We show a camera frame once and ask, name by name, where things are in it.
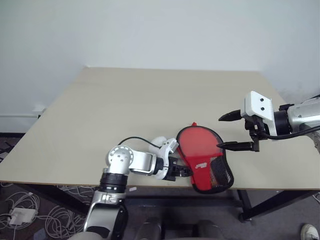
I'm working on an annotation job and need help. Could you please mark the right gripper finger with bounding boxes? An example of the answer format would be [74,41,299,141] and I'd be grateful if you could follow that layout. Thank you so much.
[218,109,243,123]
[215,135,261,153]

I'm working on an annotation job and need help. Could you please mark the white wall cable duct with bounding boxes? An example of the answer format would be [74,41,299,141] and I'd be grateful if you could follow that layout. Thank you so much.
[0,113,38,120]

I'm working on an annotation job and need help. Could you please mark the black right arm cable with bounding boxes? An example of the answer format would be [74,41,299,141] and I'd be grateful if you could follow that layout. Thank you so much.
[258,124,320,141]

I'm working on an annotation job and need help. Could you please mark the beige table with black frame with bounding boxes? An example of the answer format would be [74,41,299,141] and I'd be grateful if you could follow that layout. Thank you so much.
[0,65,320,224]

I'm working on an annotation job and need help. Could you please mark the white sneaker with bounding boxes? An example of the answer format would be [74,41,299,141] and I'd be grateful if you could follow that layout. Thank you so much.
[299,223,320,240]

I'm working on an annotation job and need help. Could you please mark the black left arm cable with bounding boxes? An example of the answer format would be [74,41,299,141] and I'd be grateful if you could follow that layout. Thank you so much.
[117,135,161,151]

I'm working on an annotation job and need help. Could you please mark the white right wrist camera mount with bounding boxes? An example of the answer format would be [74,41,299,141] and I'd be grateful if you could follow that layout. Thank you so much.
[243,90,276,142]

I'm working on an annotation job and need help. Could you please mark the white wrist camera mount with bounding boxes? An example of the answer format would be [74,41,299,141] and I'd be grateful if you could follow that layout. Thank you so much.
[243,90,276,142]
[149,135,180,181]

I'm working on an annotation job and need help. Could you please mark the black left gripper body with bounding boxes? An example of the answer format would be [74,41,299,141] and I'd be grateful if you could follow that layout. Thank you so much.
[166,155,184,182]

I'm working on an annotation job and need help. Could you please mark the white power adapter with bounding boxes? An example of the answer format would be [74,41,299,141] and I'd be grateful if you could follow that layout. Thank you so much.
[9,206,39,226]

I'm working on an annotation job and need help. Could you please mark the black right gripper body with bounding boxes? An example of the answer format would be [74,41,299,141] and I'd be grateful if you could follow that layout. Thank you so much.
[244,114,267,141]

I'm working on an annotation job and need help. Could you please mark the red black mesh paddle case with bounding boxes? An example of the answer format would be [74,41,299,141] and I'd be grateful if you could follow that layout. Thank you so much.
[175,121,235,195]

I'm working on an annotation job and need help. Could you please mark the white wall socket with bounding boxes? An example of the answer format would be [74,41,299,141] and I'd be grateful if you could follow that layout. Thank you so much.
[32,105,46,119]

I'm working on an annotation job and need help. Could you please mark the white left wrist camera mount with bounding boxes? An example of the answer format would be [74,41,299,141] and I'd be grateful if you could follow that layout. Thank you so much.
[149,135,180,181]

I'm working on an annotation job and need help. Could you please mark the white cable tangle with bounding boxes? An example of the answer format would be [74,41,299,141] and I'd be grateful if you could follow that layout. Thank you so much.
[0,181,87,240]

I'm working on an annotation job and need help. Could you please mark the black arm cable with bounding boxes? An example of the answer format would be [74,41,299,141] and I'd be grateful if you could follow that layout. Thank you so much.
[117,135,161,151]
[258,124,320,141]

